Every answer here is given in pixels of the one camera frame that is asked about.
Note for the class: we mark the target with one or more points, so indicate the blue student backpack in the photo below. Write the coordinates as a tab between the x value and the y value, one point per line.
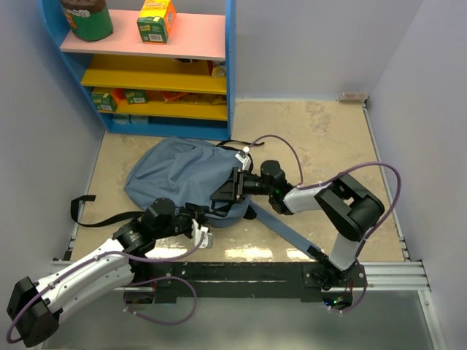
189	171

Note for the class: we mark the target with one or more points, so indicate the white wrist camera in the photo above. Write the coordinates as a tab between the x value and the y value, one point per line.
244	157
201	235

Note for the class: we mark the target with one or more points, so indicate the white wall label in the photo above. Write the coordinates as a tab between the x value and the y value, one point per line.
352	98

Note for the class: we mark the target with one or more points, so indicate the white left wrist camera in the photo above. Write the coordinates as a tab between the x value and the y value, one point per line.
201	235

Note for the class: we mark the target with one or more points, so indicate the small green box on shelf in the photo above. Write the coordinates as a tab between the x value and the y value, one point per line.
135	96

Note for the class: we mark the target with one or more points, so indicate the light blue tissue pack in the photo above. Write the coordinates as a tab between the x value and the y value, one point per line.
122	119

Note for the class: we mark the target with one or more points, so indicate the blue shelf unit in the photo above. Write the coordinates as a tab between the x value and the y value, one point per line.
200	57

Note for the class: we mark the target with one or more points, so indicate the yellow green carton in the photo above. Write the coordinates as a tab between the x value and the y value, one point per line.
156	20

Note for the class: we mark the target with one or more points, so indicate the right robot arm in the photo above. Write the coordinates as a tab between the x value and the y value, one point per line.
351	208

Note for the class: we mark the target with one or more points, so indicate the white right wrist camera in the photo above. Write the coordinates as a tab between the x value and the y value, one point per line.
244	157

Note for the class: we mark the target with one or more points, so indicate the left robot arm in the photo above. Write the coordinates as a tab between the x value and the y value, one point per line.
36	308

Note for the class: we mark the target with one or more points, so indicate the green brown canister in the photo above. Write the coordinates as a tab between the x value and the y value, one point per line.
89	20

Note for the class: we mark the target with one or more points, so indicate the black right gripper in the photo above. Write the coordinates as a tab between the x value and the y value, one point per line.
233	189

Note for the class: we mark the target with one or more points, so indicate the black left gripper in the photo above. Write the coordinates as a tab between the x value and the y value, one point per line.
193	211

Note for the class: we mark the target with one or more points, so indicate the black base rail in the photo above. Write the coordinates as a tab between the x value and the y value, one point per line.
305	281

